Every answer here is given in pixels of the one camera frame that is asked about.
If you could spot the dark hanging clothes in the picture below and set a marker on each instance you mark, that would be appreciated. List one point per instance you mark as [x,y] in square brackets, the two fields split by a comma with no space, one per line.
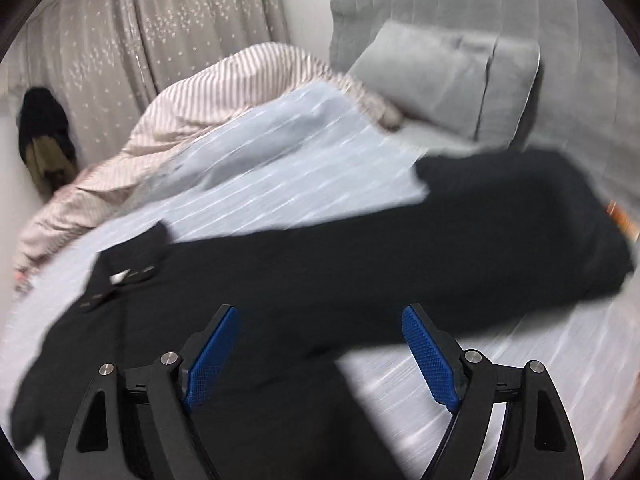
[46,149]

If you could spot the striped beige duvet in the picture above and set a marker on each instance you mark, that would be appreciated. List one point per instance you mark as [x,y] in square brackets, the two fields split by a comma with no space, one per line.
[181,114]

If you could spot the grey pillow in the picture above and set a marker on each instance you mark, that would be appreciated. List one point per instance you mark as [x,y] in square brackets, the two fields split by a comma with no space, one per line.
[473,84]

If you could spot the large black padded jacket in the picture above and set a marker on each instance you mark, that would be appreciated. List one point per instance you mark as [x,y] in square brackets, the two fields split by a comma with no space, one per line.
[498,235]

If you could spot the light blue checked bedsheet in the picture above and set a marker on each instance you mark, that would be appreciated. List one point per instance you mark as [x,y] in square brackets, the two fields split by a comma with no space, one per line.
[312,157]

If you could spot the grey dotted curtain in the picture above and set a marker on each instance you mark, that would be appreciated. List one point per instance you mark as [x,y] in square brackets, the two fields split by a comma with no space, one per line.
[105,61]

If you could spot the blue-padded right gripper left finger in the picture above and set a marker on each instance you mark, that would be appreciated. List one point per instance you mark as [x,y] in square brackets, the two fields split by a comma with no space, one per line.
[105,439]

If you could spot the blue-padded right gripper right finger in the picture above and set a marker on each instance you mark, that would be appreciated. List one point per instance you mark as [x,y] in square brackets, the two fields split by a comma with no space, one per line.
[536,440]

